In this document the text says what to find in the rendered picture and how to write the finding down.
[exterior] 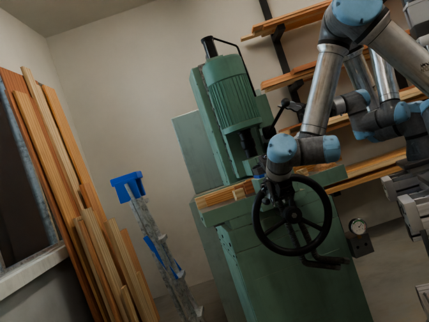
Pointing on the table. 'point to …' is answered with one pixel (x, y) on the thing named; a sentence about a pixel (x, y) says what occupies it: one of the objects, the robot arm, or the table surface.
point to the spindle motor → (232, 94)
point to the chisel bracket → (250, 165)
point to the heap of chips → (323, 167)
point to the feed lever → (275, 121)
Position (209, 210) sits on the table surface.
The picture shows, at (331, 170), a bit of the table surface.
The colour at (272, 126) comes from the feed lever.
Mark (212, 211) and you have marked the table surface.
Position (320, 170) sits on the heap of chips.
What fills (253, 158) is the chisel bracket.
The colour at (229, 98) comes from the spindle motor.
